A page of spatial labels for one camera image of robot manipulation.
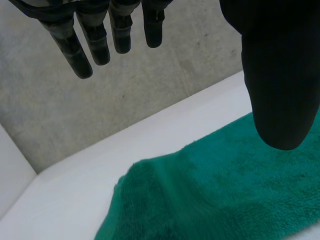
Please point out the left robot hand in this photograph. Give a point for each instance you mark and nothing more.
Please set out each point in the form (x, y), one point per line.
(280, 75)

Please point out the teal towel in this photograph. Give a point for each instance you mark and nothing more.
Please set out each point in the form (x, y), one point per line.
(215, 190)

